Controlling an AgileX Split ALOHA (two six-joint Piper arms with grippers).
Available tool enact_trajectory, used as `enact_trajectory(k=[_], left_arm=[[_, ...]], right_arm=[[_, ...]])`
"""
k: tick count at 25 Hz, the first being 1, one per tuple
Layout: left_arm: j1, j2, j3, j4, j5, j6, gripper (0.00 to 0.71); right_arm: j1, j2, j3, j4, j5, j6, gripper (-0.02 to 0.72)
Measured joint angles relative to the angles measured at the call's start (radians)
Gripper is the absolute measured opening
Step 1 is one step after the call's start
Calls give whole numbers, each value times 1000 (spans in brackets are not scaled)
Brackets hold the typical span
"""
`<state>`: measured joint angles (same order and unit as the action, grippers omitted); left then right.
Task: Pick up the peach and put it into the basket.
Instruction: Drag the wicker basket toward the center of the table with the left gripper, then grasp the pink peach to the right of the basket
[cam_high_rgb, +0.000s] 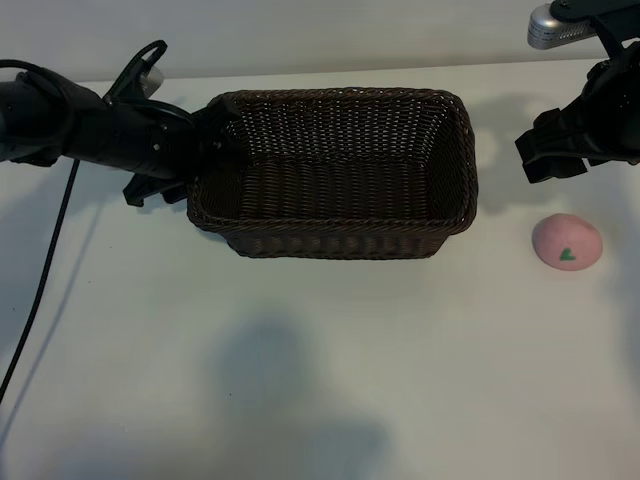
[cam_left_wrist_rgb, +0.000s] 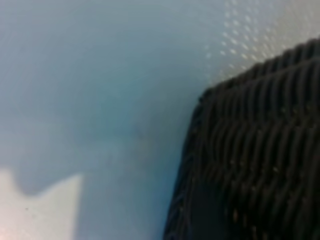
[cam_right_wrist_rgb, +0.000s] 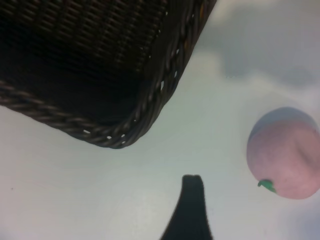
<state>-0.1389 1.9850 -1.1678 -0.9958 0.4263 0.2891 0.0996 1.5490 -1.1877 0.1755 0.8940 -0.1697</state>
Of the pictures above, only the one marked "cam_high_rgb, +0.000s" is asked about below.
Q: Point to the pink peach with green mark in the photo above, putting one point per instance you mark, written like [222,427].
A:
[560,240]

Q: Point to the dark brown wicker basket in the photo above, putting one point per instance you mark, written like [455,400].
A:
[340,190]

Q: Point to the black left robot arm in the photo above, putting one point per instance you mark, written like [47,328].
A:
[35,120]

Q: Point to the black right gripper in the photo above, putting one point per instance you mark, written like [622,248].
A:
[610,125]

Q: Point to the black right camera bracket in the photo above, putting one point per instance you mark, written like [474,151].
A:
[580,10]

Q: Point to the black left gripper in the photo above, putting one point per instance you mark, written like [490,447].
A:
[155,145]

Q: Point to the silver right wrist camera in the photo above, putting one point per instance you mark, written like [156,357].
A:
[547,27]

